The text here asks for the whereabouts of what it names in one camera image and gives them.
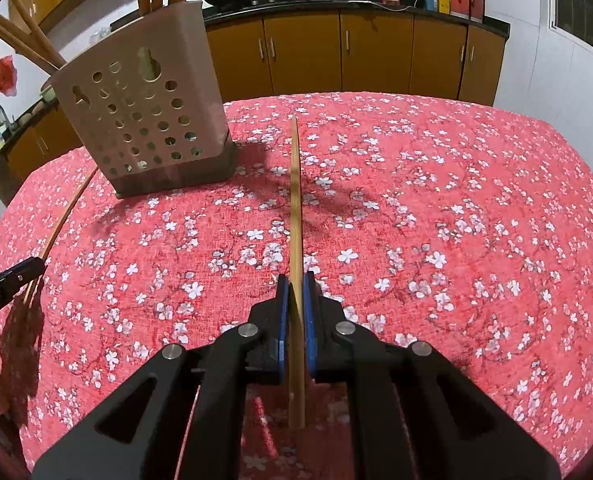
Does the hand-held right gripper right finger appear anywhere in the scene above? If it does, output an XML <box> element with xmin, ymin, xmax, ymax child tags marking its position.
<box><xmin>303</xmin><ymin>271</ymin><xmax>561</xmax><ymax>480</ymax></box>

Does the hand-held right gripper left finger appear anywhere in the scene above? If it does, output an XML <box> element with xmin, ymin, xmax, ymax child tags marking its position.
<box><xmin>30</xmin><ymin>274</ymin><xmax>290</xmax><ymax>480</ymax></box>

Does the red floral tablecloth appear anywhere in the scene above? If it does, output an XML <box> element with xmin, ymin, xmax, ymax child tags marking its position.
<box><xmin>0</xmin><ymin>91</ymin><xmax>593</xmax><ymax>480</ymax></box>

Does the beige perforated utensil holder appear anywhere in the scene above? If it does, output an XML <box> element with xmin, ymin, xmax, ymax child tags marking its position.
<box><xmin>51</xmin><ymin>1</ymin><xmax>238</xmax><ymax>199</ymax></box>

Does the black countertop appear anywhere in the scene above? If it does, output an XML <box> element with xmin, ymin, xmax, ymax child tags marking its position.
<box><xmin>202</xmin><ymin>0</ymin><xmax>511</xmax><ymax>38</ymax></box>

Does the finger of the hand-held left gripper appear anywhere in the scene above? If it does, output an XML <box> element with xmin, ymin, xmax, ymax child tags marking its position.
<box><xmin>0</xmin><ymin>258</ymin><xmax>46</xmax><ymax>328</ymax></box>

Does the wooden sink cabinet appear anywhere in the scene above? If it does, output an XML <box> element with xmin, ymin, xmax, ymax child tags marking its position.
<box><xmin>0</xmin><ymin>105</ymin><xmax>84</xmax><ymax>201</ymax></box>

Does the wooden kitchen base cabinet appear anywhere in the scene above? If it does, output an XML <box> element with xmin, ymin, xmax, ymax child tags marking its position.
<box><xmin>204</xmin><ymin>7</ymin><xmax>508</xmax><ymax>106</ymax></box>

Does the red plastic bag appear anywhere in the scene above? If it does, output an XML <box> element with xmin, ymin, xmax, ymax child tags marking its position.
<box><xmin>0</xmin><ymin>56</ymin><xmax>17</xmax><ymax>97</ymax></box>

